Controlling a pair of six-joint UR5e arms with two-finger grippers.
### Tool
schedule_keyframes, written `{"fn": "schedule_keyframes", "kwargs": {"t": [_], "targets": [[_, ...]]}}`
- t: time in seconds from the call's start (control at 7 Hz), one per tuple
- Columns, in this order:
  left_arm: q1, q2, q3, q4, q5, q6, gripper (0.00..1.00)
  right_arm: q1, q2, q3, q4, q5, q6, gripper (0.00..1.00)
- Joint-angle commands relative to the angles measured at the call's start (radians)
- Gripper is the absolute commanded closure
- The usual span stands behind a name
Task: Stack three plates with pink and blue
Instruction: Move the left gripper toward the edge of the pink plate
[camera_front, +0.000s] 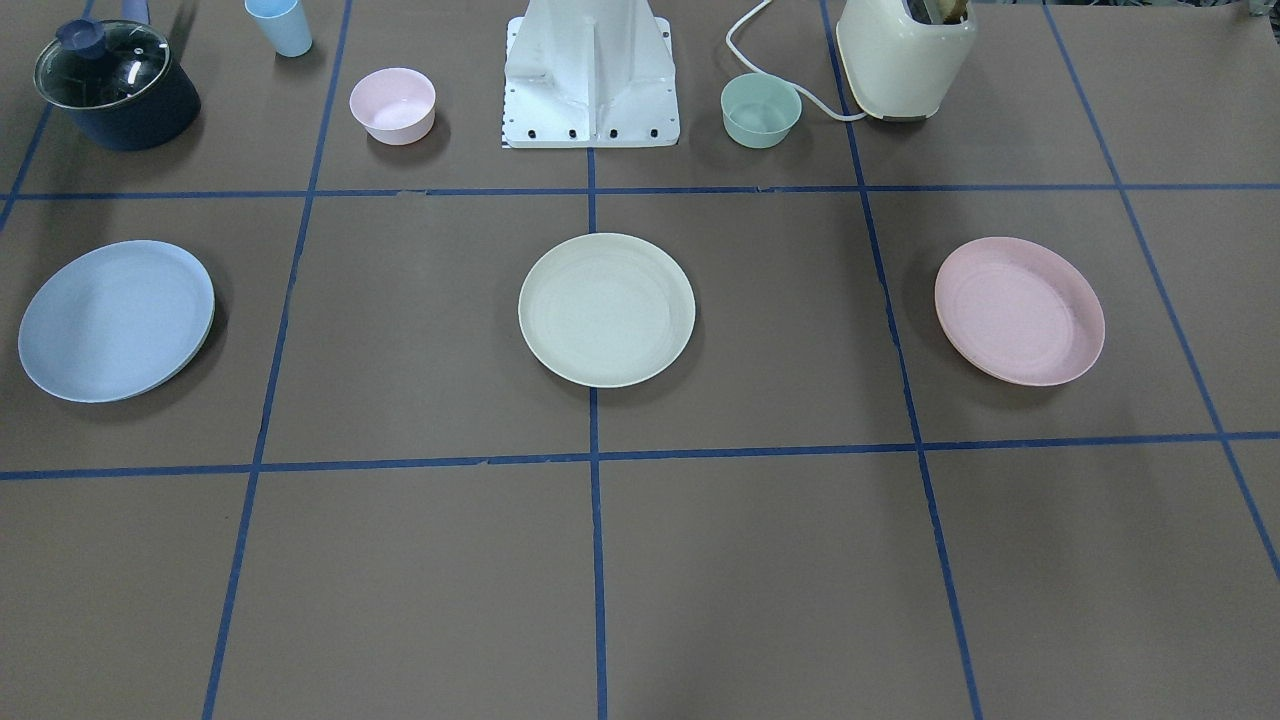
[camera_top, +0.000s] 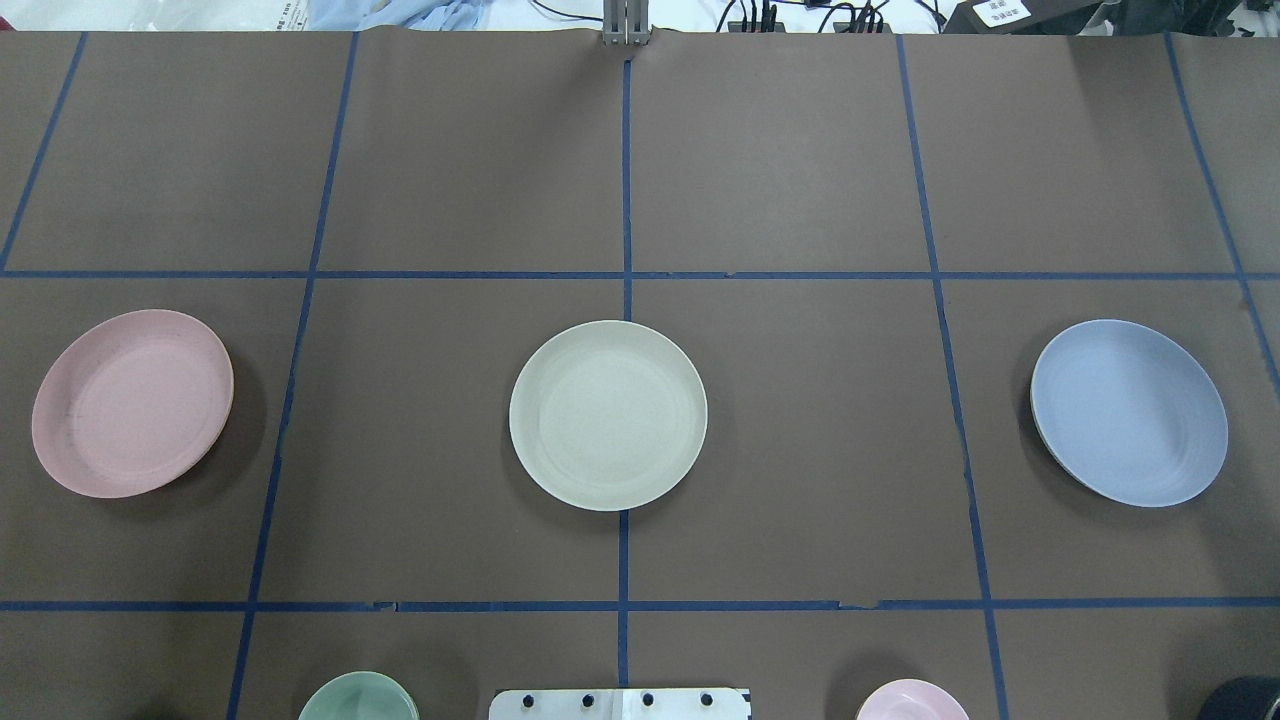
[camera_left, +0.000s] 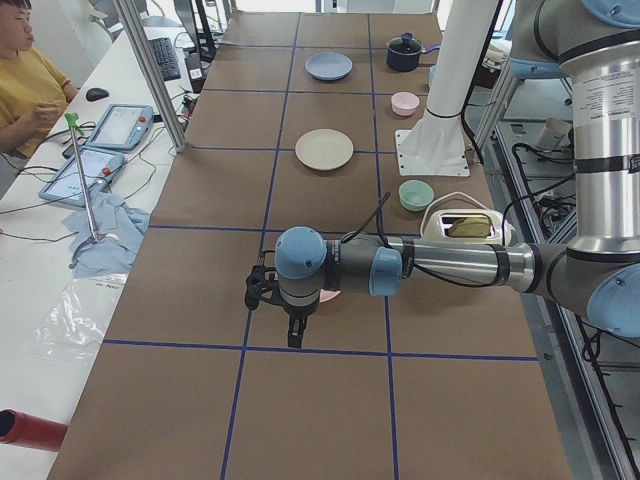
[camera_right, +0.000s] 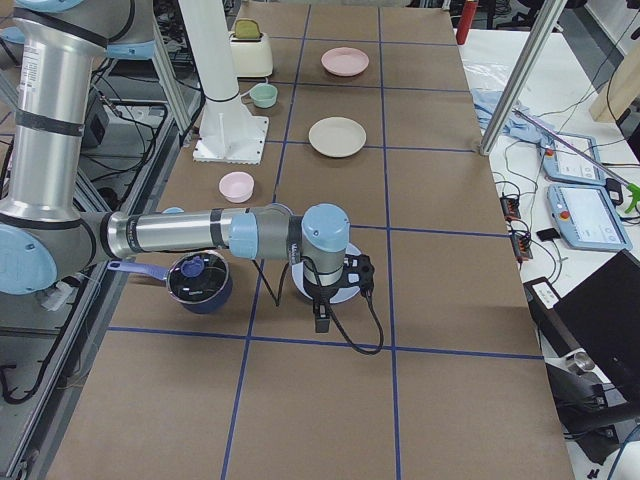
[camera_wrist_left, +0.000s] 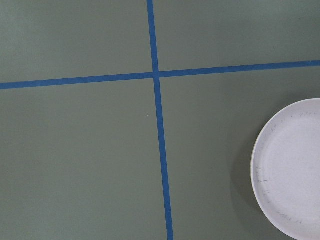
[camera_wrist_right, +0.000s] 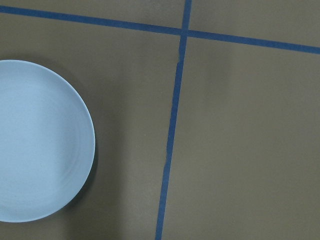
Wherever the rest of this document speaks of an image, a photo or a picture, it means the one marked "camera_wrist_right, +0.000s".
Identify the light blue plate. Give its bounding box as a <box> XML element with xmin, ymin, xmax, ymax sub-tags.
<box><xmin>0</xmin><ymin>60</ymin><xmax>96</xmax><ymax>223</ymax></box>

